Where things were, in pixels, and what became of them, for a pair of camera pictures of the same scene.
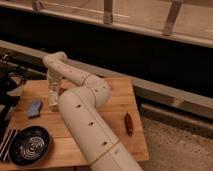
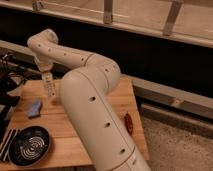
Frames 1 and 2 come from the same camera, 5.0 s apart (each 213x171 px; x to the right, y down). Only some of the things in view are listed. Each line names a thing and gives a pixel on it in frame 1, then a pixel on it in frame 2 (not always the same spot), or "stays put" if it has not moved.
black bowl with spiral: x=28 y=145 stays put
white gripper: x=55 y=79 to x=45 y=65
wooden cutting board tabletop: x=30 y=107 stays put
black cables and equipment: x=12 y=76 stays put
